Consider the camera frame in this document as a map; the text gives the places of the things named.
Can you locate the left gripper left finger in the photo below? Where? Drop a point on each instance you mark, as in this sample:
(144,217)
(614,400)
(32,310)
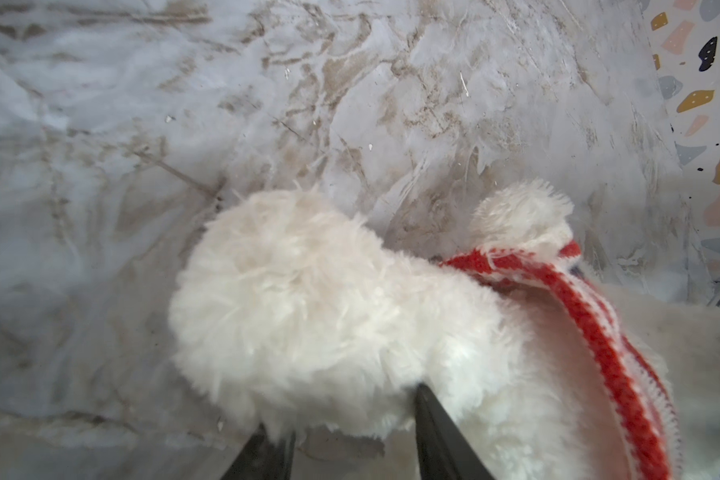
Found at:
(261,458)

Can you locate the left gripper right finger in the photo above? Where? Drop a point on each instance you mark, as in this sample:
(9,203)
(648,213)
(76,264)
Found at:
(443,452)

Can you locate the white plush teddy bear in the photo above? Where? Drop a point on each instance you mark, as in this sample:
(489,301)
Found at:
(292,315)

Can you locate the red white striped knit sweater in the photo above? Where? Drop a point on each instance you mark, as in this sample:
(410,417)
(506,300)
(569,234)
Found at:
(641,402)

